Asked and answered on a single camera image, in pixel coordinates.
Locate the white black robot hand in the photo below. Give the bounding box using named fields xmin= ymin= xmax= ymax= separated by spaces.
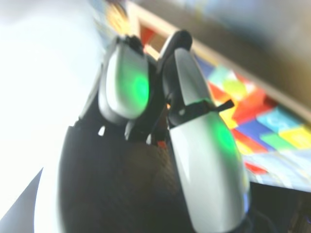
xmin=34 ymin=29 xmax=252 ymax=233

